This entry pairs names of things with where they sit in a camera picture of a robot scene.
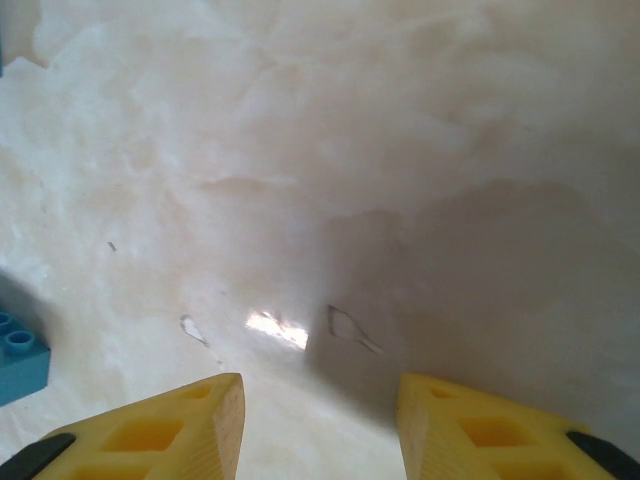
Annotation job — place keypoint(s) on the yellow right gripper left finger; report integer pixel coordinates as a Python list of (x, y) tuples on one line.
[(150, 435)]

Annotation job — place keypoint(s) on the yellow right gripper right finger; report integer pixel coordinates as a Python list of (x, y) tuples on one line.
[(500, 440)]

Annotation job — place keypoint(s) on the blue lego brick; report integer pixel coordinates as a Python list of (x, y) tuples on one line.
[(22, 370)]

